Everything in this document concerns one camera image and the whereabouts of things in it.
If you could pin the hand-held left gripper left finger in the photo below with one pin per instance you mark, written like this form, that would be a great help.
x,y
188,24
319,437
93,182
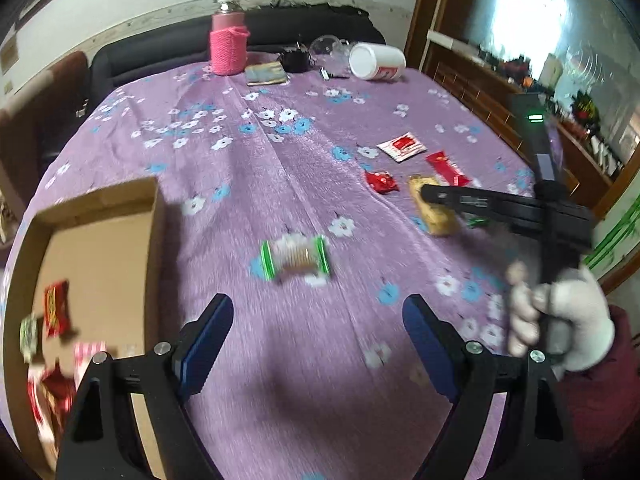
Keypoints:
x,y
200,345

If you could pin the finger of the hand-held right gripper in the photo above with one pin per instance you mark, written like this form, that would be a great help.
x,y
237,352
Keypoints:
x,y
460,197

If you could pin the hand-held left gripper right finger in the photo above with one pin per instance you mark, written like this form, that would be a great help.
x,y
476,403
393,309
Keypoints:
x,y
432,347

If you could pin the green candy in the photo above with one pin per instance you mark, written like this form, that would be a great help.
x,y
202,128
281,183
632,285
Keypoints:
x,y
476,221

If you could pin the golden biscuit packet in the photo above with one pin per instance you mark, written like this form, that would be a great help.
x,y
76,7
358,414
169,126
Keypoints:
x,y
437,215

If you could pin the pink striped snack packet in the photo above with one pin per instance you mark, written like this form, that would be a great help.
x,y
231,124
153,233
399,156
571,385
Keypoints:
x,y
90,354

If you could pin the green edged clear snack packet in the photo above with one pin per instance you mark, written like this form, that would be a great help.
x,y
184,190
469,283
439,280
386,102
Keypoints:
x,y
295,257

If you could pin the cardboard box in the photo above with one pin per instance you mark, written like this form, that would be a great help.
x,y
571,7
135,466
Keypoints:
x,y
100,260

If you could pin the red gold nut snack packet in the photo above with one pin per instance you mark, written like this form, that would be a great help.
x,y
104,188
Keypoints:
x,y
57,307

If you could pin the red white snack packet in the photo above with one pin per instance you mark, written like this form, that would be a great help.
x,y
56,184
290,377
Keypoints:
x,y
50,402

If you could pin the white green snack packet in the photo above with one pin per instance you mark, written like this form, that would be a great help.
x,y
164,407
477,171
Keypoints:
x,y
29,336

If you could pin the person's right forearm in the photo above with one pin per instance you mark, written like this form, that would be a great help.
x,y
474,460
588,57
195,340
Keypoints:
x,y
605,410

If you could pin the person's right hand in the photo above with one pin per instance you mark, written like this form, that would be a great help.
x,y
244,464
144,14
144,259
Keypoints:
x,y
575,320

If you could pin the red bar snack packet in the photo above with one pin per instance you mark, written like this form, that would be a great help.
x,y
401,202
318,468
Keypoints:
x,y
447,169

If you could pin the white red sachet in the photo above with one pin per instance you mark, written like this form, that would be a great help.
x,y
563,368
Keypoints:
x,y
402,146

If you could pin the small red snack packet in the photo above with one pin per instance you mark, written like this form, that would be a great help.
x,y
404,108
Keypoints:
x,y
381,181

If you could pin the wooden cabinet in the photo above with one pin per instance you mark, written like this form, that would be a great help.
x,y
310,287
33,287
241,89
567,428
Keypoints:
x,y
480,95

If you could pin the white plastic jar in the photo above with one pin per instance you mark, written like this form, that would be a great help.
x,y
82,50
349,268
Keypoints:
x,y
377,61

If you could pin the purple floral tablecloth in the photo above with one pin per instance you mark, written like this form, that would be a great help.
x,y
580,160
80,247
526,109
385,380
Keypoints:
x,y
280,160

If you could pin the clear glass cup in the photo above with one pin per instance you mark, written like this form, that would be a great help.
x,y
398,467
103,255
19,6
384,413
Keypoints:
x,y
327,46

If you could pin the black mug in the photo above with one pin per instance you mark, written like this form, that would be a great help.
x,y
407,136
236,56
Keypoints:
x,y
296,59

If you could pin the dark booklet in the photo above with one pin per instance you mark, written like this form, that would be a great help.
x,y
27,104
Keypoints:
x,y
266,74

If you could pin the brown chair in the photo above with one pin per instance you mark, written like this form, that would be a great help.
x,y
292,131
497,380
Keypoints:
x,y
45,120

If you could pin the pink knit covered bottle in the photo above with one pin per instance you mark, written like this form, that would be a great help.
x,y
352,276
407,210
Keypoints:
x,y
229,42

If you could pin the black sofa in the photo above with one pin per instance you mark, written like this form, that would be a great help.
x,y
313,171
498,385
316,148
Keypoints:
x,y
150,60

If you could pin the green bamboo wall sticker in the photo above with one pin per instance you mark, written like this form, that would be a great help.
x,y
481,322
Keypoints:
x,y
615,235

